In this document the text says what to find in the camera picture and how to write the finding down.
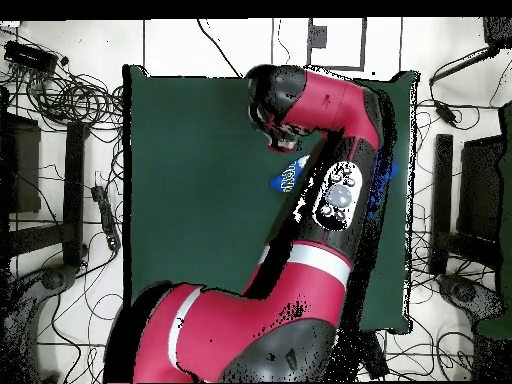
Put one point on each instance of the blue printed t-shirt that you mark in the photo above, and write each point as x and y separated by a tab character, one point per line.
286	180

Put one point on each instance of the black power strip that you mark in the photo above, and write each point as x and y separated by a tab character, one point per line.
376	360
106	218

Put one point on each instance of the black rod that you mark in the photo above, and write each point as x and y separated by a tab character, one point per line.
464	66

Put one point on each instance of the black power adapter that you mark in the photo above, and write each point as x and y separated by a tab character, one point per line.
445	112

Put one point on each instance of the dark green table cloth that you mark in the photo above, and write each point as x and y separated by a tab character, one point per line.
200	180

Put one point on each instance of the dark grey square patch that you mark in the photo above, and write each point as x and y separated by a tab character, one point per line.
318	36

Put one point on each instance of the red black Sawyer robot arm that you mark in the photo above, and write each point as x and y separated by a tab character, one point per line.
280	312

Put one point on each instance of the black stand bar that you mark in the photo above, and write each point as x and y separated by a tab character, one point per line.
74	192
442	200

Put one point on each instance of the grey square floor frame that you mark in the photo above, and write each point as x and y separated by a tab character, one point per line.
363	44

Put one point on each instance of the black speckled box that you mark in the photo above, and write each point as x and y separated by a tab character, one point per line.
498	31

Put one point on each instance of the grey chair base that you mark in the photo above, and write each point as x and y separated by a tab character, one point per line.
56	276
468	296

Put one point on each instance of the black flat panel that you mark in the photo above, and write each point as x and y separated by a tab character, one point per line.
26	168
480	188

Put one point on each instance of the black box device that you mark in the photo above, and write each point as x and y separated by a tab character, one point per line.
30	56

